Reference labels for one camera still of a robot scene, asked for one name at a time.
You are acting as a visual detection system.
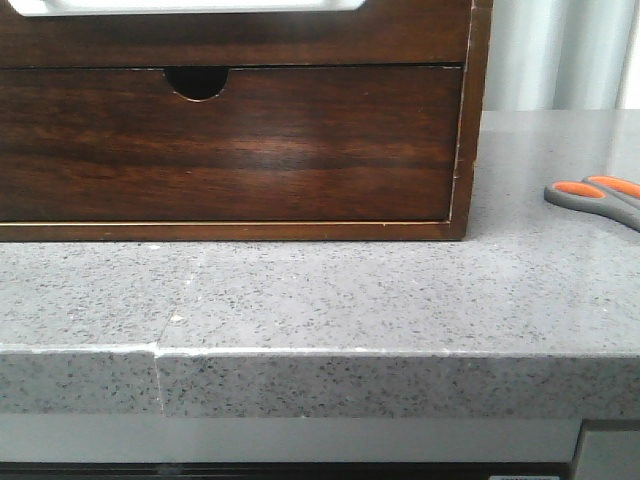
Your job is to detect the black appliance under counter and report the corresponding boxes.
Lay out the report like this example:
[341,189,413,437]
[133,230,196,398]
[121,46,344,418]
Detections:
[1,461,572,479]

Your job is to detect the wooden drawer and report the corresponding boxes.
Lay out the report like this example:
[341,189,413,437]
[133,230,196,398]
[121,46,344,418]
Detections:
[1,66,462,221]
[1,1,472,68]

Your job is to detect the dark wooden drawer cabinet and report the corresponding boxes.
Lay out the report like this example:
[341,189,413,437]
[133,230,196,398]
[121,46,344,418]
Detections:
[1,1,492,241]

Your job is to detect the white label sticker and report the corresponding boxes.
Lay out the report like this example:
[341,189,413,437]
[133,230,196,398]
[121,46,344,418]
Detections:
[488,474,560,480]

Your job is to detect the grey orange handled scissors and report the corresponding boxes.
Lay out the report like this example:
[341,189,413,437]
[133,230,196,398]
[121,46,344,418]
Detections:
[543,175,639,231]

